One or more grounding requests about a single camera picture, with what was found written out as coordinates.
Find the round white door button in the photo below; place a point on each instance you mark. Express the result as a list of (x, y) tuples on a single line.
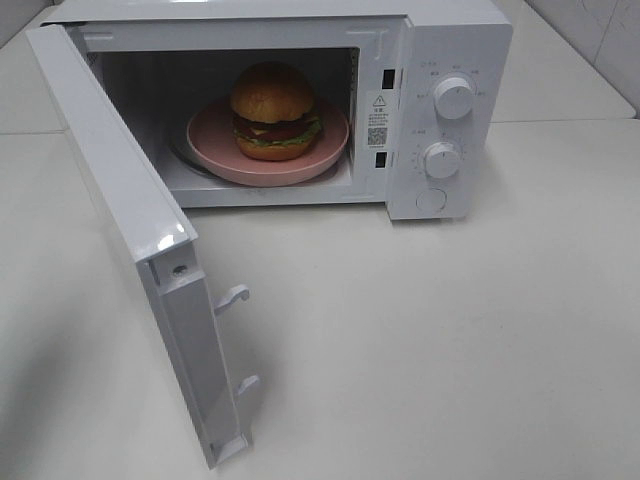
[(431, 200)]

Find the burger with lettuce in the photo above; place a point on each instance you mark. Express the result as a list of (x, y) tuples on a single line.
[(274, 112)]

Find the pink plate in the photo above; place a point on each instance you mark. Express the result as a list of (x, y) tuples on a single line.
[(210, 136)]

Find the white microwave door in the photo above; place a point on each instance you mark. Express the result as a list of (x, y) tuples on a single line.
[(146, 227)]

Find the white lower timer knob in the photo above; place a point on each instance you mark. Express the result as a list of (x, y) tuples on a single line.
[(442, 160)]

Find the white warning label sticker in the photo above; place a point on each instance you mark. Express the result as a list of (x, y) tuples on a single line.
[(377, 119)]

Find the white microwave oven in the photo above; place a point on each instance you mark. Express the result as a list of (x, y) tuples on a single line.
[(159, 62)]

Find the glass microwave turntable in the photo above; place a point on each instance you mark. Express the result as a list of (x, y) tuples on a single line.
[(178, 142)]

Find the white upper power knob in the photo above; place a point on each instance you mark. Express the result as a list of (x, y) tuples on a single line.
[(454, 96)]

